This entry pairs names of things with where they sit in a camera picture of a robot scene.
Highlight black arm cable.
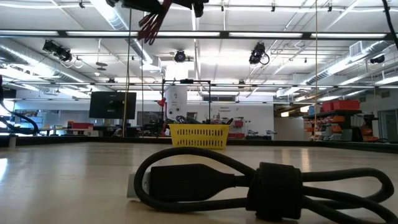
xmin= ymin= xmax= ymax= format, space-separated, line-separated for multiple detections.
xmin=381 ymin=0 xmax=398 ymax=50

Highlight magenta braided cable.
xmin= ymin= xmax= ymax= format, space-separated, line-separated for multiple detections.
xmin=137 ymin=0 xmax=174 ymax=46

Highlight red box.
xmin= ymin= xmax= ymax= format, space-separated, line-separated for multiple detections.
xmin=67 ymin=121 xmax=95 ymax=131

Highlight black overhead camera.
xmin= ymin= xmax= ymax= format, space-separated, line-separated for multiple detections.
xmin=174 ymin=49 xmax=187 ymax=63

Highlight black rig-mounted camera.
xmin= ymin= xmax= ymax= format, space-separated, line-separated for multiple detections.
xmin=42 ymin=39 xmax=74 ymax=63
xmin=248 ymin=42 xmax=271 ymax=66

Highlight thick black strapped USB cable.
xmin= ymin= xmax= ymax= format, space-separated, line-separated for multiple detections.
xmin=126 ymin=146 xmax=398 ymax=224

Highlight large red storage bin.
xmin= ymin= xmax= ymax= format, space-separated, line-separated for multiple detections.
xmin=322 ymin=100 xmax=361 ymax=113

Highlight yellow hanging cord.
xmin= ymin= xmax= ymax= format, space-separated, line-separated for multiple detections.
xmin=313 ymin=0 xmax=318 ymax=141

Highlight black frame stand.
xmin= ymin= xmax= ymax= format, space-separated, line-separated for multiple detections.
xmin=160 ymin=78 xmax=212 ymax=138

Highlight black looped hose cable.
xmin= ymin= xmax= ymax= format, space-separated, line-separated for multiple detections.
xmin=0 ymin=101 xmax=40 ymax=136

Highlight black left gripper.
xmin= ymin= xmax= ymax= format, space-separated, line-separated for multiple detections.
xmin=123 ymin=0 xmax=210 ymax=18

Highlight black monitor screen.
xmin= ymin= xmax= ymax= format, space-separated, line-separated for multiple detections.
xmin=89 ymin=91 xmax=137 ymax=120

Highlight black aluminium table frame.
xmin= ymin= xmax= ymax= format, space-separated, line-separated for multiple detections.
xmin=0 ymin=134 xmax=398 ymax=154

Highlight yellow plastic basket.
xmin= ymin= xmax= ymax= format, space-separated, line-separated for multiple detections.
xmin=169 ymin=123 xmax=231 ymax=150

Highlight black ceiling camera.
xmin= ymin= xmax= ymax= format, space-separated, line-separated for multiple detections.
xmin=369 ymin=54 xmax=386 ymax=65

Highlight overhead beam with light strips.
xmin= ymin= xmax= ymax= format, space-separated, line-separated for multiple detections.
xmin=0 ymin=29 xmax=398 ymax=40

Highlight shelf with orange bins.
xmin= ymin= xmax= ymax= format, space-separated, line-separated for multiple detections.
xmin=303 ymin=99 xmax=379 ymax=143

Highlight black hanging cable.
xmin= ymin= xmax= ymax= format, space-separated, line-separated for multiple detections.
xmin=140 ymin=37 xmax=146 ymax=138
xmin=123 ymin=9 xmax=133 ymax=138

